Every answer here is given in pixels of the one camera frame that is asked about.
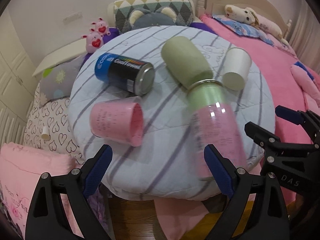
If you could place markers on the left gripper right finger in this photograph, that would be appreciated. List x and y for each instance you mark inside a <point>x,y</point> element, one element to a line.
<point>235,185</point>

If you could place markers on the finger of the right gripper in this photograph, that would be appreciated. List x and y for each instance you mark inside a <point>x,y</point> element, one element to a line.
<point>309,120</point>
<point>262,137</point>

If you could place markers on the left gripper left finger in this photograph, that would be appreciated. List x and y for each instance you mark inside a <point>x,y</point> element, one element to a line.
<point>82,183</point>

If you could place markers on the pink green transparent bottle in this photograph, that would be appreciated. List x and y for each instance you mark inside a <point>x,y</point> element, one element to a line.
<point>213,122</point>

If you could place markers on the small white paper cup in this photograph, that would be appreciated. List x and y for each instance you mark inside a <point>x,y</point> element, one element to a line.
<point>45,133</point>

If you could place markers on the pink plastic cup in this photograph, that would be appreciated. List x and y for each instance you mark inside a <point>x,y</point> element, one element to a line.
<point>119,120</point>

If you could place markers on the pale green cup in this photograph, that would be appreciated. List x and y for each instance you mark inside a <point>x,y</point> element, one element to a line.
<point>185,62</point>

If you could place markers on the pink fleece blanket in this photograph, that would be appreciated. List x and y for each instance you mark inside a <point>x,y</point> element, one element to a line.
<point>272,69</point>

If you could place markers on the pink plush toy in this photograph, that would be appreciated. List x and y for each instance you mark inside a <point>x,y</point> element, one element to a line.
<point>308,87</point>

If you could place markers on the heart patterned pillow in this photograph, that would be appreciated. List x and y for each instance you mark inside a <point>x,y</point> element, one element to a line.
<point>54,114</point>

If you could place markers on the round striped quilted cushion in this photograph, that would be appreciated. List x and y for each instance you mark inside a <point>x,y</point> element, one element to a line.
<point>163,165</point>

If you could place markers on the cream curtain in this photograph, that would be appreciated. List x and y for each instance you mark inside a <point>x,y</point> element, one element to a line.
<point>305,37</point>

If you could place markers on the blue cartoon pillow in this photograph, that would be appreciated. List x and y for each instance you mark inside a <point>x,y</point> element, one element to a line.
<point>243,29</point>

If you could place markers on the grey sun patterned pillow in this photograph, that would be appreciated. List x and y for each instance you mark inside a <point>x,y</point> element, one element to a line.
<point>57,82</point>

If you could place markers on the white dog plush toy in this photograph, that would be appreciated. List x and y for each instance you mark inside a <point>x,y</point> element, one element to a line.
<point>250,17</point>

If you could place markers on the blue black metal can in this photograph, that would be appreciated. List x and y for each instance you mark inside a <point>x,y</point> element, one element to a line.
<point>132,75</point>

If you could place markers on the cream wardrobe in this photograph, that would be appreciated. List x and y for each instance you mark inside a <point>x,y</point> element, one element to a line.
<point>17,83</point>

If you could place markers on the pink pig plush front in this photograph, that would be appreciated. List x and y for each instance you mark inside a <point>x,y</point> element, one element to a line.
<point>94,41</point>

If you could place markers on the pink pig plush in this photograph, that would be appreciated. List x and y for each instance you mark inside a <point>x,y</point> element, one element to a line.
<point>94,41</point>
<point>101,27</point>

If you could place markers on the cream wooden bed headboard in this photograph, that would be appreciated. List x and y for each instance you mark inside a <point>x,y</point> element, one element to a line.
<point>262,7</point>

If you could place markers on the pink pig plush rear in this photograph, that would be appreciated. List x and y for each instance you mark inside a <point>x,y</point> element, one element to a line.
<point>101,27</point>

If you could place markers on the triangle patterned headboard cushion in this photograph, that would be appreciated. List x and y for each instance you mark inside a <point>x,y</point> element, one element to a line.
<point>119,11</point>

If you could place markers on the grey bear plush pillow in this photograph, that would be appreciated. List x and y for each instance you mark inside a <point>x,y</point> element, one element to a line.
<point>143,18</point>

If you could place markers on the wall power socket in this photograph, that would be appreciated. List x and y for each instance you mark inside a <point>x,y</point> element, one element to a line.
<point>71,18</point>

